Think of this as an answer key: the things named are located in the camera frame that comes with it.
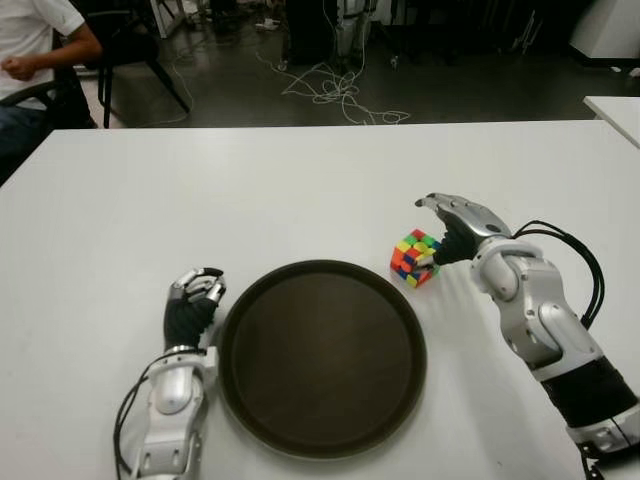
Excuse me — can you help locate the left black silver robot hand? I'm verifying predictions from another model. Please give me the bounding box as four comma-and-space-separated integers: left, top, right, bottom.
163, 267, 227, 351

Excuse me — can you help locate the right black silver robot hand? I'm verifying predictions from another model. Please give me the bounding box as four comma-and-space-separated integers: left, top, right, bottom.
414, 192, 514, 272

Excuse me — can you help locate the multicoloured Rubik's cube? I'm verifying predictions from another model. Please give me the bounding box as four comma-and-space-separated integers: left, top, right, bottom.
389, 228, 442, 289

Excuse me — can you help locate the round dark brown plate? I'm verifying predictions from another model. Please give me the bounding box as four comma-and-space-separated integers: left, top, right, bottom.
217, 258, 429, 459

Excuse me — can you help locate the white side table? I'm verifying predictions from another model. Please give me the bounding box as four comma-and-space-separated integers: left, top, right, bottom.
582, 96, 640, 151

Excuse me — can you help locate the black armchair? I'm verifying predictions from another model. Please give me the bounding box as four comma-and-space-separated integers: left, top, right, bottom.
0, 37, 100, 130

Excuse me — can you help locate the white cabinet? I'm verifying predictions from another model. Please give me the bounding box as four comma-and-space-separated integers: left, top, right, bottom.
568, 0, 640, 62

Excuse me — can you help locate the black cabinet on casters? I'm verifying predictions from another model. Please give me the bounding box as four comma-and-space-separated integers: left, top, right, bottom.
284, 0, 341, 67

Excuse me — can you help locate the black chair with splayed legs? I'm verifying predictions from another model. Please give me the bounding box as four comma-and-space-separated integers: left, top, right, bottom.
82, 0, 192, 129

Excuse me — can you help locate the seated person in white shirt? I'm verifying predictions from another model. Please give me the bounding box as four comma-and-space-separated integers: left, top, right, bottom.
0, 0, 104, 171

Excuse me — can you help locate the left arm black cable bundle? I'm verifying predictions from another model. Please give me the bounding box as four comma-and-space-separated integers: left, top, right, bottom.
112, 352, 171, 480

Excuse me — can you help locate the arm black cable bundle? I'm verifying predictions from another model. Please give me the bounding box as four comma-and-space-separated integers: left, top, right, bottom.
512, 219, 606, 326
112, 352, 171, 480

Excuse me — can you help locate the right arm black cable bundle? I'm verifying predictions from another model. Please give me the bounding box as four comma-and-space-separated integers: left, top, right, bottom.
512, 219, 606, 326

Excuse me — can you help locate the tangled white floor cable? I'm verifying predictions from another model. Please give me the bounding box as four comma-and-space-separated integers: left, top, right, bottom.
255, 39, 412, 126

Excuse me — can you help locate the white table frame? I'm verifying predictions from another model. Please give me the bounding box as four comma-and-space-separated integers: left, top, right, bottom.
149, 0, 201, 40

